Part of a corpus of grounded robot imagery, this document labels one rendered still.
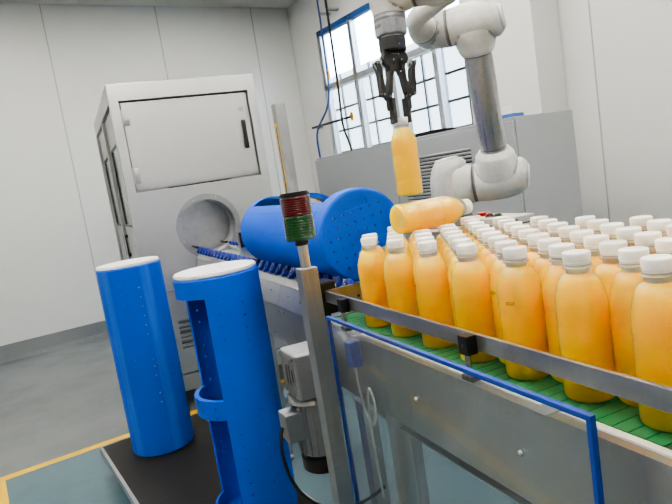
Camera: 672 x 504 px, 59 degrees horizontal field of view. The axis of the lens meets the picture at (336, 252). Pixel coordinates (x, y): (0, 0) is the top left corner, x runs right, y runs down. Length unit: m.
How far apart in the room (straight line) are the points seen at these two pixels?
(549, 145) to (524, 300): 2.68
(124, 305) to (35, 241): 3.92
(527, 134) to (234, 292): 2.11
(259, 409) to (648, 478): 1.41
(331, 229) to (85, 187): 5.16
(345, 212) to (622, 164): 3.07
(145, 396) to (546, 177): 2.42
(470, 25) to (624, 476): 1.69
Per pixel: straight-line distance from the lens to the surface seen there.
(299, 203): 1.21
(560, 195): 3.70
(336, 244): 1.75
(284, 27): 7.86
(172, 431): 2.94
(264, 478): 2.12
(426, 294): 1.22
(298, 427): 1.57
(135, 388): 2.88
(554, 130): 3.69
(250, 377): 1.99
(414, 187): 1.68
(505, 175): 2.40
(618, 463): 0.87
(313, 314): 1.25
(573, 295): 0.91
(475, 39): 2.25
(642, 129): 4.48
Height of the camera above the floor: 1.28
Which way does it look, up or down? 7 degrees down
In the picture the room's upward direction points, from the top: 9 degrees counter-clockwise
